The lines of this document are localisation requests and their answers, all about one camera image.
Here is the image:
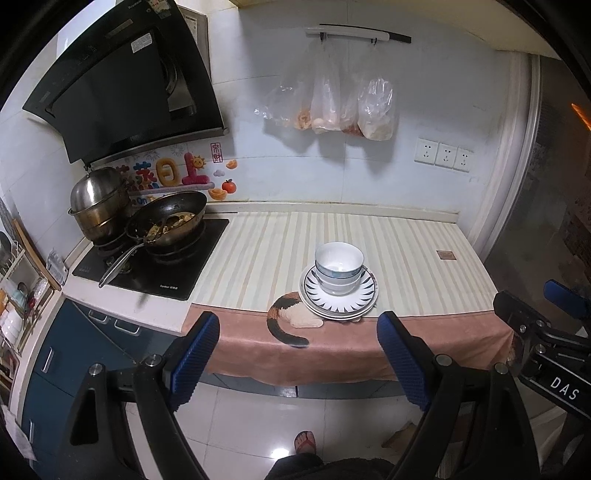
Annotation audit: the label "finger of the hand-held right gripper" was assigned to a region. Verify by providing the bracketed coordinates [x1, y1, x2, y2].
[542, 279, 591, 324]
[492, 291, 552, 365]

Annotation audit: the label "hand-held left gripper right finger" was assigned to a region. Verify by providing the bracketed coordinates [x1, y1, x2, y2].
[376, 311, 551, 480]

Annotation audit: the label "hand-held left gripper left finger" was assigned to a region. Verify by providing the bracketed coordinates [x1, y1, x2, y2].
[39, 311, 221, 480]

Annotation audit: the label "pale blue rimmed plate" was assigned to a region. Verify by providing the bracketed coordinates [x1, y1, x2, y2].
[300, 302, 377, 323]

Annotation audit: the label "blue patterned bowl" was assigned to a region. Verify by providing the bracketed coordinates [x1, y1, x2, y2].
[315, 265, 369, 296]

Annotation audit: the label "blue leaf pattern plate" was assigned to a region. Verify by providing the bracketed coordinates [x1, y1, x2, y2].
[299, 265, 378, 318]

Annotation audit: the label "white bowl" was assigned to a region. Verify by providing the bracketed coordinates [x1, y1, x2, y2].
[315, 242, 365, 279]

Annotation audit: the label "cardboard piece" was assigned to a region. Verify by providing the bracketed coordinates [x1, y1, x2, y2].
[382, 422, 419, 449]

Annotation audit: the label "black glass stove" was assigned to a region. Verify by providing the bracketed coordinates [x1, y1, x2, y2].
[71, 217, 230, 302]

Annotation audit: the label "glass sliding door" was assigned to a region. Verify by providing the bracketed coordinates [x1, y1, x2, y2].
[471, 51, 591, 296]

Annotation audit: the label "person's foot in sandal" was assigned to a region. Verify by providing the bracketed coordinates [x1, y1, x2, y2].
[294, 430, 318, 457]

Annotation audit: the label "blue kitchen cabinet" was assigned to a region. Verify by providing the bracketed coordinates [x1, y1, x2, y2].
[14, 298, 185, 462]

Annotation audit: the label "person's leg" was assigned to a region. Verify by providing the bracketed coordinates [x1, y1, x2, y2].
[268, 455, 398, 480]

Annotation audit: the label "striped table cloth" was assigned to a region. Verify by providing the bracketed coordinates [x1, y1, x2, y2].
[181, 210, 515, 386]

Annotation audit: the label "black wok with food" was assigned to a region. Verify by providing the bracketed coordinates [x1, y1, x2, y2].
[98, 191, 208, 288]

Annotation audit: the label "dish rack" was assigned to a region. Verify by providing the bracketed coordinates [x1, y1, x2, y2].
[0, 231, 61, 393]

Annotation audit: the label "wooden cutting board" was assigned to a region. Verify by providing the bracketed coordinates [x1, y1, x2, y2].
[11, 219, 63, 291]

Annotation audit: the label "steel steamer pot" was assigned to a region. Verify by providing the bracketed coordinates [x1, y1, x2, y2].
[68, 166, 132, 243]

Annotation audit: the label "clear plastic bag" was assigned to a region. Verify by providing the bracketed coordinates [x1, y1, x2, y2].
[254, 85, 315, 132]
[339, 60, 365, 138]
[358, 46, 395, 140]
[310, 46, 345, 136]

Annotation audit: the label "black range hood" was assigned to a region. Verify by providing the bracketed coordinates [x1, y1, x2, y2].
[22, 0, 230, 165]

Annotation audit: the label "colourful wall stickers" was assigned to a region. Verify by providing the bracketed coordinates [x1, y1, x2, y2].
[104, 141, 238, 204]

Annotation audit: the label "wall hook rail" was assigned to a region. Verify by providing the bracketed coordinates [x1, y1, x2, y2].
[305, 24, 413, 45]

